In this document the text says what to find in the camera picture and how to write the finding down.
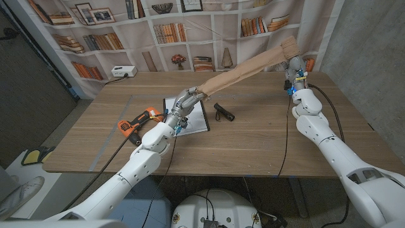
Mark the printed bookshelf backdrop cloth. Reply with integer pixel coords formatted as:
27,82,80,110
4,0,346,99

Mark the black power adapter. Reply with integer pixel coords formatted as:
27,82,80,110
262,213,289,228

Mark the white power strip box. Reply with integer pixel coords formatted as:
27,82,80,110
111,65,138,78

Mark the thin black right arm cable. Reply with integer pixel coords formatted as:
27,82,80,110
277,94,292,178

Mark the black power strip cable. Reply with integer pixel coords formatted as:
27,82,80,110
104,73,129,86

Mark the dark perforated wall panel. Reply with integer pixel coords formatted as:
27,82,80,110
0,6,80,168

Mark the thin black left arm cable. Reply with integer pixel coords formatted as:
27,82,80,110
141,135,178,228

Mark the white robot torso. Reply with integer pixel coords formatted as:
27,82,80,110
170,189,263,228

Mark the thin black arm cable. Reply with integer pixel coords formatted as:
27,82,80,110
277,94,292,178
141,135,178,228

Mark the grey table leg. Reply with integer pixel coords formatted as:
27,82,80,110
287,177,309,219

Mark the yellow black foot pedal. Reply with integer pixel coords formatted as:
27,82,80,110
40,146,56,164
20,146,42,167

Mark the thin black torso cable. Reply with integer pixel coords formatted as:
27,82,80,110
189,189,216,221

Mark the white sneaker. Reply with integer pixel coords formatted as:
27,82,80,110
0,175,46,219

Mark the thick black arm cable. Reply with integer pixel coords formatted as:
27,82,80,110
308,83,351,228
61,109,167,212

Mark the orange black power drill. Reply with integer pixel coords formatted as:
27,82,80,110
117,106,165,146

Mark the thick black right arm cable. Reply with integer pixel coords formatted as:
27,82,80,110
308,83,351,228

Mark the black flashlight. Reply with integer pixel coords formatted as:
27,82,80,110
213,102,236,122

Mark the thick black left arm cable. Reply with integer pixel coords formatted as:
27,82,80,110
61,109,167,212

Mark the beige nylon stocking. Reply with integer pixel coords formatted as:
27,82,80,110
196,35,301,101

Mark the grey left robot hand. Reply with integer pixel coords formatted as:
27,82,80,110
164,87,207,130

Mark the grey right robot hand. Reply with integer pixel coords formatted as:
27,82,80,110
284,56,309,93

